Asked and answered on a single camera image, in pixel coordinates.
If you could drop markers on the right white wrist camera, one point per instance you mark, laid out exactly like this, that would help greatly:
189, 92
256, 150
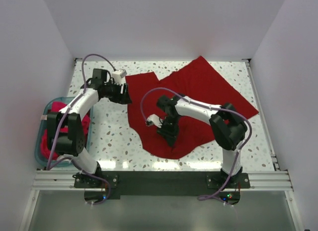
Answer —
154, 120

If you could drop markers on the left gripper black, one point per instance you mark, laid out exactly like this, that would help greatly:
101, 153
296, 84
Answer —
124, 98

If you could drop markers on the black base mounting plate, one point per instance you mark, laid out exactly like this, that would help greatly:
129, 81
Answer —
106, 193

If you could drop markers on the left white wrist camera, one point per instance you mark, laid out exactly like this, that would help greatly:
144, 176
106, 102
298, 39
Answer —
119, 76

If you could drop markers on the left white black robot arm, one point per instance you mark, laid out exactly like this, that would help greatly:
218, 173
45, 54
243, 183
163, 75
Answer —
65, 132

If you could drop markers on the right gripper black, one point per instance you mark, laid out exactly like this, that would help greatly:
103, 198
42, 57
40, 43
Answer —
170, 135

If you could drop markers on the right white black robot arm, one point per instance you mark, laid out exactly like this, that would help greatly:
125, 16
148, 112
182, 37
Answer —
230, 129

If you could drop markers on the aluminium frame rail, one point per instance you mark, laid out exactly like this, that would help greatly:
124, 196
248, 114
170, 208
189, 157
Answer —
206, 180

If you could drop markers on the teal plastic laundry basket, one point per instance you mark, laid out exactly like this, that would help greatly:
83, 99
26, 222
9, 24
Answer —
42, 141

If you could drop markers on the pink t-shirt in basket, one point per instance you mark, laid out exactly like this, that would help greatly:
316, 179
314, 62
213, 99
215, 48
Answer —
62, 111

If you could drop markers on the dark red t-shirt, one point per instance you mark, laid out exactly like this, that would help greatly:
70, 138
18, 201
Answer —
198, 80

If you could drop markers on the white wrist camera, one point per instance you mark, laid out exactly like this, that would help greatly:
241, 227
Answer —
119, 76
154, 120

